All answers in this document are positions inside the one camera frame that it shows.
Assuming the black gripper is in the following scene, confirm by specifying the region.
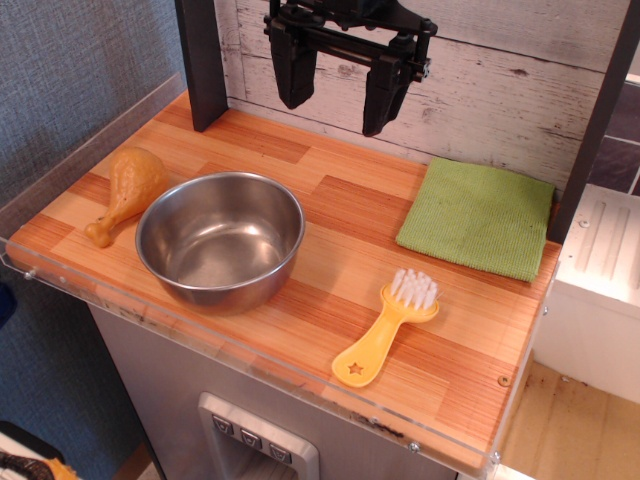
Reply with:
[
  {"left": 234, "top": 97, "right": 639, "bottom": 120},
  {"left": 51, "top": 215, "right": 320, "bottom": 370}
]
[{"left": 264, "top": 1, "right": 438, "bottom": 137}]

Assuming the silver metal bowl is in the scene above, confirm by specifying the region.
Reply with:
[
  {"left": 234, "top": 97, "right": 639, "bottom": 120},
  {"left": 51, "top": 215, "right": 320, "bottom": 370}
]
[{"left": 136, "top": 172, "right": 306, "bottom": 315}]

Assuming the green cloth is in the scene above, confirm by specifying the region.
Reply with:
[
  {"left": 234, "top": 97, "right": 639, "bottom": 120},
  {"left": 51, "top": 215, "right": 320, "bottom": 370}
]
[{"left": 396, "top": 158, "right": 554, "bottom": 282}]

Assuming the toy chicken drumstick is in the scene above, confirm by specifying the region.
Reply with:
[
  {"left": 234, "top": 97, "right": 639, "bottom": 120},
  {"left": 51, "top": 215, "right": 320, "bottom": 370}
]
[{"left": 84, "top": 147, "right": 169, "bottom": 248}]

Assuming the yellow scrub brush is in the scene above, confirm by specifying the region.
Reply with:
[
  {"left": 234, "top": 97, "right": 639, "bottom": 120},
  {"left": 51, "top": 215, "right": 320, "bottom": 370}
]
[{"left": 332, "top": 269, "right": 440, "bottom": 388}]

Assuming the clear acrylic left guard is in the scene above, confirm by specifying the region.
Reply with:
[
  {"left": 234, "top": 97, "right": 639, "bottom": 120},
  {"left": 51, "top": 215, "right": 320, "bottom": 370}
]
[{"left": 1, "top": 73, "right": 186, "bottom": 238}]

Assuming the white toy sink unit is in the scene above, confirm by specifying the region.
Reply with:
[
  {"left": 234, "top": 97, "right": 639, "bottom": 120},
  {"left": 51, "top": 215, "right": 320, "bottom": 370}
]
[{"left": 533, "top": 185, "right": 639, "bottom": 402}]

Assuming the grey toy fridge cabinet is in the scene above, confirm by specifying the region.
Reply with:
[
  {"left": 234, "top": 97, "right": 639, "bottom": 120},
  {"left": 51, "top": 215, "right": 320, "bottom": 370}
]
[{"left": 91, "top": 307, "right": 458, "bottom": 479}]

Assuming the orange toy bottom left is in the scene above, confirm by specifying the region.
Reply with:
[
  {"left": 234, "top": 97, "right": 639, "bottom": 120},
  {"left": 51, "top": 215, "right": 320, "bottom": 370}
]
[{"left": 31, "top": 458, "right": 80, "bottom": 480}]

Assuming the dark left post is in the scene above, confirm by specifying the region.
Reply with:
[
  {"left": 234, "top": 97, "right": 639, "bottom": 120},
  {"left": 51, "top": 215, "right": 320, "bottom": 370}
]
[{"left": 175, "top": 0, "right": 228, "bottom": 132}]

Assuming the dark post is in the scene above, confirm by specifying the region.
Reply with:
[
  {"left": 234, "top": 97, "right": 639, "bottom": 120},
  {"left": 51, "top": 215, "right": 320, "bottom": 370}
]
[
  {"left": 547, "top": 0, "right": 639, "bottom": 244},
  {"left": 175, "top": 0, "right": 228, "bottom": 132}
]

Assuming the dark right post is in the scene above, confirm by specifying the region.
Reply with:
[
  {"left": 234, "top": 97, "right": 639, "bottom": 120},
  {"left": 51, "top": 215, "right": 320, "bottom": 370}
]
[{"left": 547, "top": 0, "right": 639, "bottom": 244}]

